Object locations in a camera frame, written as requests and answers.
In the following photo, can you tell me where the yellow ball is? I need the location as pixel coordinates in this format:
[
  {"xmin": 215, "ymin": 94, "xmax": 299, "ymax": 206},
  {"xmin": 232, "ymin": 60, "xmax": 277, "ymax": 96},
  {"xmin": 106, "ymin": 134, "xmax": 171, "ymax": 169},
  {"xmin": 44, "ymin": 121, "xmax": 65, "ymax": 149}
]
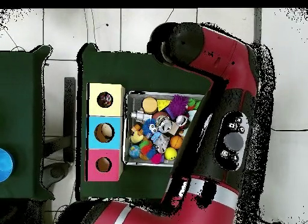
[{"xmin": 163, "ymin": 146, "xmax": 178, "ymax": 161}]

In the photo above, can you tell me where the yellow cheese wedge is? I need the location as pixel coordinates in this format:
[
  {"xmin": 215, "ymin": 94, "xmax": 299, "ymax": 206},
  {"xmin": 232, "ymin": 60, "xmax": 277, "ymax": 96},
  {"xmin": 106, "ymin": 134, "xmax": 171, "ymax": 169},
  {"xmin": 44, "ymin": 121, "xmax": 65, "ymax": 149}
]
[{"xmin": 156, "ymin": 99, "xmax": 171, "ymax": 111}]

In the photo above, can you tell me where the multicoloured rope knot toy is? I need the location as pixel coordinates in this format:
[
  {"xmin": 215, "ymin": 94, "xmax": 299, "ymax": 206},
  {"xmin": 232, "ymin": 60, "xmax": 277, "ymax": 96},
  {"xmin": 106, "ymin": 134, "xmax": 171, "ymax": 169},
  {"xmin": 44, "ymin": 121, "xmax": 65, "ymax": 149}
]
[{"xmin": 98, "ymin": 93, "xmax": 112, "ymax": 108}]

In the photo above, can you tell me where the small blue object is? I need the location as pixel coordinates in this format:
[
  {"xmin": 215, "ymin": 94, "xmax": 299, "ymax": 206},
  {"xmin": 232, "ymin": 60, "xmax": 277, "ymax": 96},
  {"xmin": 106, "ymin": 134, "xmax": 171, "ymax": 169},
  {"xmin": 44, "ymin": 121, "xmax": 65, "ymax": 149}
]
[{"xmin": 0, "ymin": 148, "xmax": 14, "ymax": 184}]

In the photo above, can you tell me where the purple spiky ball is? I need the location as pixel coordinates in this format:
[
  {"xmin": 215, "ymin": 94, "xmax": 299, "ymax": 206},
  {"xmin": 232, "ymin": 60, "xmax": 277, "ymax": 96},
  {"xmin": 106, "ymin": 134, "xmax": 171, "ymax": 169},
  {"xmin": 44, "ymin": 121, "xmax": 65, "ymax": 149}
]
[{"xmin": 166, "ymin": 94, "xmax": 189, "ymax": 120}]

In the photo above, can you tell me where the blue fuzzy monster toy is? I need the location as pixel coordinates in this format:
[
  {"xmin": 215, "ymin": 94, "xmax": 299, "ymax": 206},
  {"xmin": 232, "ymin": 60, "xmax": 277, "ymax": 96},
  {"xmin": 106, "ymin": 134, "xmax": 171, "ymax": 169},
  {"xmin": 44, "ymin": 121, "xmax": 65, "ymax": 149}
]
[{"xmin": 142, "ymin": 119, "xmax": 159, "ymax": 139}]

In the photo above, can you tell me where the dark green tablecloth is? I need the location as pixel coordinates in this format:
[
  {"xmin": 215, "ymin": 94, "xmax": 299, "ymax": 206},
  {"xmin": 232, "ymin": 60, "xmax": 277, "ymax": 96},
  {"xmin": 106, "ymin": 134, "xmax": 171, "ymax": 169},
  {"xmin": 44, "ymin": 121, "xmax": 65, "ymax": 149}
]
[{"xmin": 76, "ymin": 43, "xmax": 215, "ymax": 207}]

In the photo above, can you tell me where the clear mesh bin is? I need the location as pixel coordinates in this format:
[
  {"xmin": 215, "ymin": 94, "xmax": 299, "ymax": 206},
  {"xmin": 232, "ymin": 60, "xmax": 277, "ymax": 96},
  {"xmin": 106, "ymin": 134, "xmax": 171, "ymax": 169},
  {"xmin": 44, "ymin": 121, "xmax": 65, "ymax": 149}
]
[{"xmin": 123, "ymin": 91, "xmax": 208, "ymax": 168}]

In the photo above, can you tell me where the wooden three-hole box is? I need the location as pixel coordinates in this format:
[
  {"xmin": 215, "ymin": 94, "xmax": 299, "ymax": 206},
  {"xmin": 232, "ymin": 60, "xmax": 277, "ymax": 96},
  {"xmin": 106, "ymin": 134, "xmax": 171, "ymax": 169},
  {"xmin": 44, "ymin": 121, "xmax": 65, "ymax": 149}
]
[{"xmin": 85, "ymin": 82, "xmax": 126, "ymax": 183}]

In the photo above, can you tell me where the green covered side table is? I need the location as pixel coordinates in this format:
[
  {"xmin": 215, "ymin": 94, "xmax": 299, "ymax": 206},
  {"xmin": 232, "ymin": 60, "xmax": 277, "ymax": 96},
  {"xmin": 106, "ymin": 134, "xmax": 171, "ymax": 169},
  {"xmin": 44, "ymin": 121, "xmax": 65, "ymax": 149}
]
[{"xmin": 0, "ymin": 45, "xmax": 54, "ymax": 202}]

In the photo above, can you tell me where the black upright bar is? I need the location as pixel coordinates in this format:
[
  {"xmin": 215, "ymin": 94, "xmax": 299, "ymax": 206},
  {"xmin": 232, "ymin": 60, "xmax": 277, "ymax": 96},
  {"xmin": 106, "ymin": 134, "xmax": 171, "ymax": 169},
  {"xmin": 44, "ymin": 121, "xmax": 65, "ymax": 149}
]
[{"xmin": 63, "ymin": 76, "xmax": 77, "ymax": 163}]

